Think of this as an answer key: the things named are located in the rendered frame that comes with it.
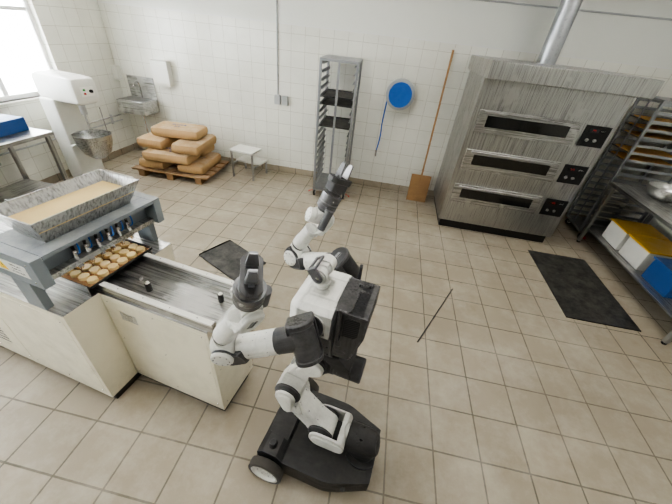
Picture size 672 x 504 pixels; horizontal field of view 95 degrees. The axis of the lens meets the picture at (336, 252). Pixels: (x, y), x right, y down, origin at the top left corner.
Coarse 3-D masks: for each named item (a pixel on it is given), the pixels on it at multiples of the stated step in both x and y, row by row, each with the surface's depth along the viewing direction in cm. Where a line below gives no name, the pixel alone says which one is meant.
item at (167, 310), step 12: (96, 288) 167; (108, 288) 162; (120, 288) 163; (132, 300) 161; (144, 300) 158; (156, 300) 158; (156, 312) 159; (168, 312) 155; (180, 312) 154; (192, 324) 154; (204, 324) 150
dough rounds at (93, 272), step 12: (108, 252) 182; (120, 252) 183; (132, 252) 184; (84, 264) 172; (96, 264) 175; (108, 264) 174; (120, 264) 177; (72, 276) 164; (84, 276) 164; (96, 276) 165
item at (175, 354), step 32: (128, 288) 171; (160, 288) 174; (192, 288) 176; (128, 320) 172; (160, 320) 160; (128, 352) 197; (160, 352) 181; (192, 352) 168; (192, 384) 191; (224, 384) 186
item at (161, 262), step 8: (144, 256) 187; (152, 256) 186; (152, 264) 188; (160, 264) 186; (168, 264) 183; (176, 264) 182; (176, 272) 185; (184, 272) 182; (192, 272) 179; (200, 272) 178; (200, 280) 181; (208, 280) 178; (216, 280) 176; (224, 280) 175; (232, 280) 176; (224, 288) 178
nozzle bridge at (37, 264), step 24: (120, 216) 167; (144, 216) 192; (0, 240) 142; (24, 240) 144; (72, 240) 147; (120, 240) 175; (0, 264) 142; (24, 264) 134; (48, 264) 147; (72, 264) 153; (24, 288) 148
